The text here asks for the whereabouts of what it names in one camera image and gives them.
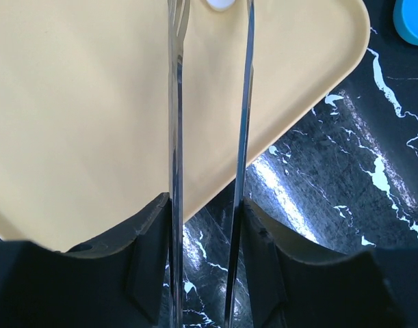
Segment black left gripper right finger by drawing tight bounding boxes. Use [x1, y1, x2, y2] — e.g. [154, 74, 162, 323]
[241, 199, 418, 327]

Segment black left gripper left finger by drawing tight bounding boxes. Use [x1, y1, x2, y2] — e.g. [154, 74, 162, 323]
[0, 193, 170, 327]

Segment metal tongs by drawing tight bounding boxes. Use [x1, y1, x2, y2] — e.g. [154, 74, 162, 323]
[168, 1, 255, 327]

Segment teal tin lid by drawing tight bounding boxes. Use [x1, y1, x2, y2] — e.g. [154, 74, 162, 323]
[393, 0, 418, 46]

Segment white oval chocolate right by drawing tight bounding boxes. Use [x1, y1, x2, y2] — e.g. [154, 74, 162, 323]
[206, 0, 235, 12]

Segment orange plastic tray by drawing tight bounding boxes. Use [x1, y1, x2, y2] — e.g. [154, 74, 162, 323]
[0, 1, 370, 251]

